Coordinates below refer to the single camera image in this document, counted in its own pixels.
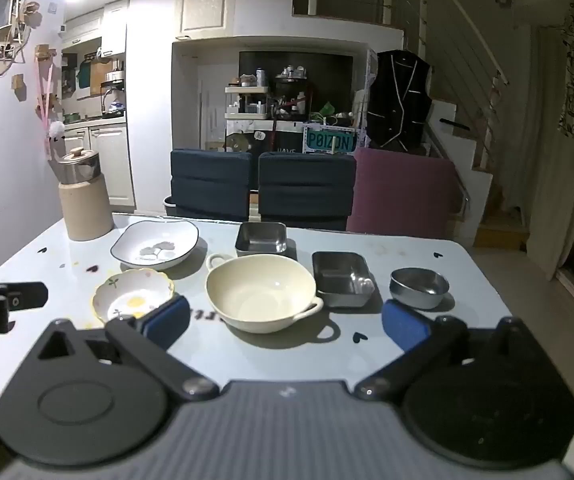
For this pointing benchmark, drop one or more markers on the purple chair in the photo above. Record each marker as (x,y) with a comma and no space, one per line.
(397,195)

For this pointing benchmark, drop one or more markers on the staircase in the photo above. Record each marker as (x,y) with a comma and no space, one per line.
(472,160)

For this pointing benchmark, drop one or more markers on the white kitchen base cabinet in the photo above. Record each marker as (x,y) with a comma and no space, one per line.
(112,170)

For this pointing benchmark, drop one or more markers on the rectangular steel container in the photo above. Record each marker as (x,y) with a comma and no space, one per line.
(342,275)

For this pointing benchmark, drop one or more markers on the white cabinet door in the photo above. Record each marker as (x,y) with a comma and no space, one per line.
(208,7)

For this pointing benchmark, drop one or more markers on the pink ribbon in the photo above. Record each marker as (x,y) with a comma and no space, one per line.
(47,100)

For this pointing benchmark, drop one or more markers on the yellow-rimmed lemon print bowl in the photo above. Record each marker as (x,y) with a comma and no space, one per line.
(132,290)

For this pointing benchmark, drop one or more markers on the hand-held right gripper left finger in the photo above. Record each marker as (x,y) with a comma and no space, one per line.
(167,316)

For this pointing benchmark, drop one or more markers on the teal sign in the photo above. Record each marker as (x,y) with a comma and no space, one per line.
(329,140)

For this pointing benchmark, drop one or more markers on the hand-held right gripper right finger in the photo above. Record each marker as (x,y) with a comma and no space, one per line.
(404,324)

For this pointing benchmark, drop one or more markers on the stair railing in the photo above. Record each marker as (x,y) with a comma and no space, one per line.
(462,15)

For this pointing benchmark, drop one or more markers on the white shelf cart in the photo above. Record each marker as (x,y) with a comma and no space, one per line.
(247,105)

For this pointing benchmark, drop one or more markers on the black vest with white trim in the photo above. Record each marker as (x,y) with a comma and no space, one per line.
(399,100)

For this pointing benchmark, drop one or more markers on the white plate with dark rim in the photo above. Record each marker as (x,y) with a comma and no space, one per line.
(157,245)

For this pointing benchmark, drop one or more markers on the round steel bowl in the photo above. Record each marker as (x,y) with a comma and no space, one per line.
(419,287)

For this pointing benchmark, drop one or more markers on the dark blue chair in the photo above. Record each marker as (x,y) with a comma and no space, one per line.
(307,185)
(209,180)

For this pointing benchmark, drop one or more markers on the square steel container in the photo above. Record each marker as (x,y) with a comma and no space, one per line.
(261,240)

